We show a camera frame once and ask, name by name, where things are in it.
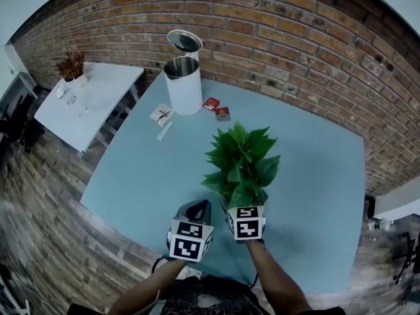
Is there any green potted plant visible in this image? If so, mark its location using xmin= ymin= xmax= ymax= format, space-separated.
xmin=200 ymin=121 xmax=282 ymax=209

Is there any person's left forearm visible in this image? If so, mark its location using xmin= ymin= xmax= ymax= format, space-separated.
xmin=110 ymin=257 xmax=194 ymax=315

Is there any white desk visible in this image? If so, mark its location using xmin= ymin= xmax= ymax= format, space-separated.
xmin=0 ymin=72 xmax=37 ymax=111

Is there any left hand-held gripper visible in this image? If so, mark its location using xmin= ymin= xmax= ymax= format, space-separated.
xmin=167 ymin=199 xmax=215 ymax=263

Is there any black patterned shirt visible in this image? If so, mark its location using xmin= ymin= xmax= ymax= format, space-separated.
xmin=67 ymin=272 xmax=348 ymax=315

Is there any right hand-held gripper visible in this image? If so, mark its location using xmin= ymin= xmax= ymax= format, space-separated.
xmin=219 ymin=198 xmax=266 ymax=242

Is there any white side table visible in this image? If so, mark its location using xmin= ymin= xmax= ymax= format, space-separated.
xmin=34 ymin=62 xmax=145 ymax=154

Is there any person's right forearm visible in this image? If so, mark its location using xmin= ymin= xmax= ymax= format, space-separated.
xmin=245 ymin=240 xmax=312 ymax=315

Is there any slim white stick packet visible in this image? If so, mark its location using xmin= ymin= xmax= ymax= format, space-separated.
xmin=156 ymin=121 xmax=174 ymax=141

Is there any black office chair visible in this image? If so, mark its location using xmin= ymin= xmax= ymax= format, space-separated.
xmin=392 ymin=231 xmax=420 ymax=285
xmin=0 ymin=92 xmax=45 ymax=154

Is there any clear plastic bottle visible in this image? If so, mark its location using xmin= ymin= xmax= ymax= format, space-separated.
xmin=56 ymin=85 xmax=90 ymax=117

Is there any dried brown potted plant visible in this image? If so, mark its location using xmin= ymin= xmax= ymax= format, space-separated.
xmin=55 ymin=49 xmax=89 ymax=87

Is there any white packet with black print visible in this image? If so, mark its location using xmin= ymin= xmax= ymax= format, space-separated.
xmin=150 ymin=103 xmax=175 ymax=126

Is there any light blue table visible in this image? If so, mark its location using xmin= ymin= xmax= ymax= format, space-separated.
xmin=80 ymin=70 xmax=366 ymax=295

